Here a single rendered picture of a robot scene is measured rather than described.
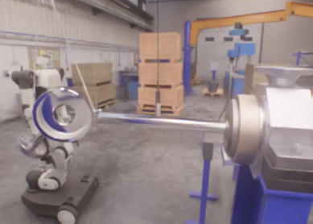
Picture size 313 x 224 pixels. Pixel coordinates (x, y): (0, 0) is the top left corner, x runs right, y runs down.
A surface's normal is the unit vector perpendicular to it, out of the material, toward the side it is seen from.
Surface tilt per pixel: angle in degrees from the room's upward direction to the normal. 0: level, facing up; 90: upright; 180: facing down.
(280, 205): 90
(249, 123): 65
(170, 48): 90
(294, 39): 90
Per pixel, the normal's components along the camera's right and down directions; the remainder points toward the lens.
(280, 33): -0.27, 0.22
